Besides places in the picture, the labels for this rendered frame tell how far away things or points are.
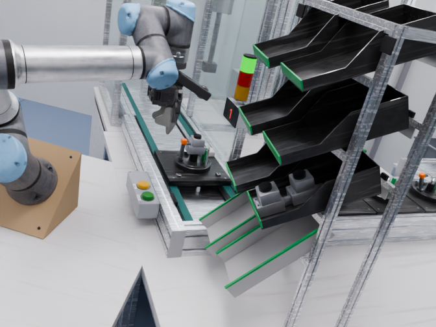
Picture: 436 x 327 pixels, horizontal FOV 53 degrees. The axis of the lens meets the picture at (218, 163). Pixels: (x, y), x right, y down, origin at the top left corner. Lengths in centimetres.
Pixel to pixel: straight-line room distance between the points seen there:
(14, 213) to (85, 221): 21
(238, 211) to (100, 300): 44
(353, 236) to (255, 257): 62
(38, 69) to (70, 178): 55
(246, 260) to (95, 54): 61
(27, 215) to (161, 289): 47
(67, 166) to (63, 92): 321
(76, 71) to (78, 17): 343
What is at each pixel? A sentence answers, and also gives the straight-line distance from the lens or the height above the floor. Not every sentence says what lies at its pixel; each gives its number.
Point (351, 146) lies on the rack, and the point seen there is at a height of 142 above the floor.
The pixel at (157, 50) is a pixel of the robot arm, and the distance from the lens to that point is 104.
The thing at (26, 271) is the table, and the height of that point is 86.
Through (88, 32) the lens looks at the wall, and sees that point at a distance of 438.
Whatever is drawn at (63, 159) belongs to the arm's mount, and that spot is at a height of 104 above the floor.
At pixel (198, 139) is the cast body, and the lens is 162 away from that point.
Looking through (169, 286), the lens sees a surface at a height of 86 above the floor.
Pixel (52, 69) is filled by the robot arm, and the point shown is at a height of 144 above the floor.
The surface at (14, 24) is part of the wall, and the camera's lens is 472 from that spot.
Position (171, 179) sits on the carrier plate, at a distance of 156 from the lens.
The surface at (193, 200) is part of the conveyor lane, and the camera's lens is 157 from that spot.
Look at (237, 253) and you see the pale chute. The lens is 118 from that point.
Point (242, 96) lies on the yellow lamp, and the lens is 156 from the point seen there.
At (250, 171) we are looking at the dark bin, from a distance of 117.
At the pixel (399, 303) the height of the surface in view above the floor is 86.
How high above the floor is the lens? 172
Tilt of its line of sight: 25 degrees down
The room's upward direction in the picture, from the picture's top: 13 degrees clockwise
